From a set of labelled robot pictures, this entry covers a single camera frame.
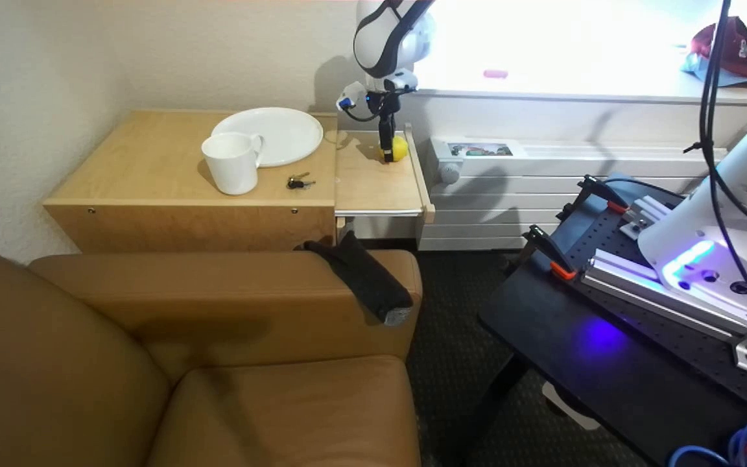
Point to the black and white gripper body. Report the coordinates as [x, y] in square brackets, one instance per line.
[376, 96]

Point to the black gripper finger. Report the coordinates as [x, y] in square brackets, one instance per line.
[383, 138]

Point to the yellow lemon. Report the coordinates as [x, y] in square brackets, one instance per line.
[396, 152]

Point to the robot base mounting platform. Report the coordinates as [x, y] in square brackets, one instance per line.
[643, 373]

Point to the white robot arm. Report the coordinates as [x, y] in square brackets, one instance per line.
[387, 42]

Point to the wooden pullout table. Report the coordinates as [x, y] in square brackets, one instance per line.
[368, 187]

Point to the white oval plate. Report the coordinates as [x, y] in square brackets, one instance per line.
[289, 134]

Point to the printed leaflet on radiator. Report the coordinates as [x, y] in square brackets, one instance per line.
[481, 148]

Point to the small dark key bunch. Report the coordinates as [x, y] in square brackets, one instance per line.
[299, 182]

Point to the white ceramic mug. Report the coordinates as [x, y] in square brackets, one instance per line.
[234, 160]

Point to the light wooden nightstand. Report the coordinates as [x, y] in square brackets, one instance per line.
[145, 187]

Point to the maroon baseball cap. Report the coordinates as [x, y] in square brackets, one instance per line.
[722, 47]

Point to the tan leather armchair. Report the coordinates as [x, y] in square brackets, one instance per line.
[229, 360]

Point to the white wall radiator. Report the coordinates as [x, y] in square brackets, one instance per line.
[487, 200]

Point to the orange handled clamp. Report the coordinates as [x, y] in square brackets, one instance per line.
[548, 255]

